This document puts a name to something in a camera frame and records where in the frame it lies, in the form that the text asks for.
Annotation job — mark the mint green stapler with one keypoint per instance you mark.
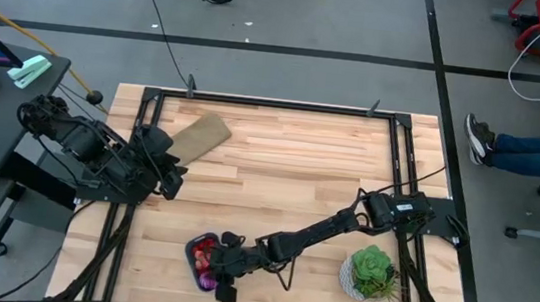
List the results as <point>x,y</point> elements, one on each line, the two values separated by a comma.
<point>29,70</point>

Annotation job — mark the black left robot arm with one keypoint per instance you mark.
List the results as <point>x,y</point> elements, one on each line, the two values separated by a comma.
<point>80,138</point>

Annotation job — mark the person's white-soled black shoe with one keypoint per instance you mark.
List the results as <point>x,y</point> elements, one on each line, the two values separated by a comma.
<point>477,137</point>

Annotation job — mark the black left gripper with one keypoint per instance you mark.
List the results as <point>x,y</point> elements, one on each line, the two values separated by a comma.
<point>155,144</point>

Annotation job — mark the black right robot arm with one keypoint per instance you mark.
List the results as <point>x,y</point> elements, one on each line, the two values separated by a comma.
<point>322,232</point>

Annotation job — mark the black aluminium table frame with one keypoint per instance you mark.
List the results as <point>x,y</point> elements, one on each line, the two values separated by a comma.
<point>275,104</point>

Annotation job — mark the teal plastic tupperware container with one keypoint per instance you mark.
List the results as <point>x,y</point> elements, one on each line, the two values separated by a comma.
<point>188,255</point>

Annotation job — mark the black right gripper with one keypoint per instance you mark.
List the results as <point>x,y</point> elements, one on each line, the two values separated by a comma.
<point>233,263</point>

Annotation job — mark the black frame clamp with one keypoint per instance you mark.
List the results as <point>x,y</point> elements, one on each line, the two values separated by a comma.
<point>372,109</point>
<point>191,85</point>

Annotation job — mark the black round knob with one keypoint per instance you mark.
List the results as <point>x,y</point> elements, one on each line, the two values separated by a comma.
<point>94,97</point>

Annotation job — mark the green succulent plant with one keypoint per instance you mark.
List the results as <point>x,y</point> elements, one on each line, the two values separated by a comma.
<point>370,269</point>

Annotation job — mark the white triangle-patterned pot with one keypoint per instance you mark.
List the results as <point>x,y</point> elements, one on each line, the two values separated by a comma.
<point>345,282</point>

